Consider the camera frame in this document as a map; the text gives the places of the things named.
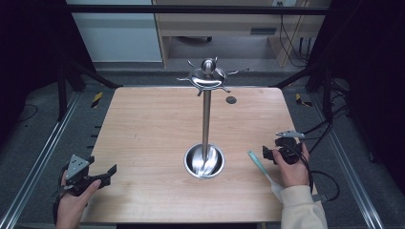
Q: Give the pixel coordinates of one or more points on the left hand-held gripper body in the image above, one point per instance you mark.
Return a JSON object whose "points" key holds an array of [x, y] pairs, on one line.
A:
{"points": [[77, 173]]}

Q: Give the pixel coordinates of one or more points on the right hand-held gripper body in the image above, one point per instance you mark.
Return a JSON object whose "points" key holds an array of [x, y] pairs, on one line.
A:
{"points": [[288, 149]]}

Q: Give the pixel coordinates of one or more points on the person's right hand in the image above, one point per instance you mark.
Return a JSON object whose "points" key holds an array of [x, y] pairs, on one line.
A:
{"points": [[292, 173]]}

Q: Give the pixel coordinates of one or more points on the person's left hand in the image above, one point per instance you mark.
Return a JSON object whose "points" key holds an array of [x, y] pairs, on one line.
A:
{"points": [[74, 208]]}

